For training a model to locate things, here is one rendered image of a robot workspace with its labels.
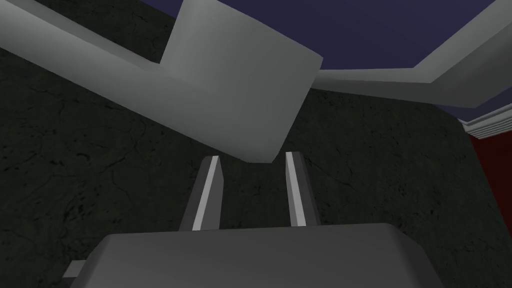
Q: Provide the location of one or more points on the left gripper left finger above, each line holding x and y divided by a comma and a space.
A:
206, 196

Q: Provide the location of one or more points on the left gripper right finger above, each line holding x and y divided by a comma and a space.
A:
299, 192

